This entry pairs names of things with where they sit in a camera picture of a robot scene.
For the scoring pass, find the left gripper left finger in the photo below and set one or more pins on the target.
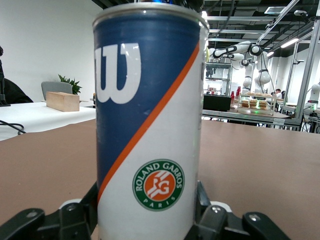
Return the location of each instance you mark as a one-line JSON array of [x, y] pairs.
[[65, 222]]

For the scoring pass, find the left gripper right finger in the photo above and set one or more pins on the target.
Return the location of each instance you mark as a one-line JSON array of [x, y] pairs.
[[220, 225]]

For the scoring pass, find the blue white tennis ball can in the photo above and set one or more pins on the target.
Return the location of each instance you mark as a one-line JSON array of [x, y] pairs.
[[150, 100]]

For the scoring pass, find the small white background robot arm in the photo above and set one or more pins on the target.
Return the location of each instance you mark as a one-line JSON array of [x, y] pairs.
[[247, 80]]

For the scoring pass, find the large white background robot arm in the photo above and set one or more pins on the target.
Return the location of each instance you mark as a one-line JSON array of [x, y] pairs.
[[262, 77]]

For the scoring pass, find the brown table mat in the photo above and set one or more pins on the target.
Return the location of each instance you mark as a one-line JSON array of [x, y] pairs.
[[262, 162]]

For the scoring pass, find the white covered table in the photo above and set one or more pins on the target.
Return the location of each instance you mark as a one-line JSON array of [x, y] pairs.
[[37, 120]]

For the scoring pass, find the grey background workbench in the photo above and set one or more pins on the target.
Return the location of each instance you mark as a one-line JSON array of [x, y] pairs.
[[250, 117]]

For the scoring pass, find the light wooden block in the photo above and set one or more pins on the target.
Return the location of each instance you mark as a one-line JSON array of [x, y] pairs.
[[62, 102]]

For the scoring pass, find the yellow black device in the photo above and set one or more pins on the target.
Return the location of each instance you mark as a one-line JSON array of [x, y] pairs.
[[94, 100]]

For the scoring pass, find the clear bread display rack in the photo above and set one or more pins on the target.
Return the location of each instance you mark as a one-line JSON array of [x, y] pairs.
[[255, 103]]

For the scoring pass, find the red bottle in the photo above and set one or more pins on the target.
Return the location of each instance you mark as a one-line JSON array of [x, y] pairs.
[[238, 91], [232, 97]]

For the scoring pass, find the grey chair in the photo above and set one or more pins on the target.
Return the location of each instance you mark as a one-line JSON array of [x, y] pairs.
[[56, 86]]

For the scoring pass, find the green potted plant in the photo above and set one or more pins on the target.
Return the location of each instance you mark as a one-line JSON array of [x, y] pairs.
[[75, 86]]

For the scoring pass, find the person in black clothes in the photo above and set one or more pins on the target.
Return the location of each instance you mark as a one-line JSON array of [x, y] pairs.
[[15, 95]]

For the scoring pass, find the seated background person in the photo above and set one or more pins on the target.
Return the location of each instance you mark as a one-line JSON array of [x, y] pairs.
[[278, 93]]

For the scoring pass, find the black tripod stand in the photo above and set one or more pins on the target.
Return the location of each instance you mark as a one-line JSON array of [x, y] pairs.
[[2, 87]]

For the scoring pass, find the metal shelf rack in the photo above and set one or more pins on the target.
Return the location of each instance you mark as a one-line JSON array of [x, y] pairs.
[[225, 65]]

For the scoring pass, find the white robot with green light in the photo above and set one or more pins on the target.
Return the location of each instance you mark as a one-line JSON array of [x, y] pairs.
[[315, 93]]

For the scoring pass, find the ceiling tube light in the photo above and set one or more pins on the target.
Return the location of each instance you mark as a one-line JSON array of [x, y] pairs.
[[270, 54], [289, 43]]

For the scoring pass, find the aluminium frame post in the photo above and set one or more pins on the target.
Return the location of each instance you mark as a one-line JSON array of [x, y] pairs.
[[306, 82]]

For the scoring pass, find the overhead aluminium frame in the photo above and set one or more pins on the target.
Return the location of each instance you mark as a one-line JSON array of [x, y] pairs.
[[237, 18]]

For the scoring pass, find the overhead mounted camera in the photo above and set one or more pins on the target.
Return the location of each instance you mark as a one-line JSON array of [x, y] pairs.
[[300, 13]]

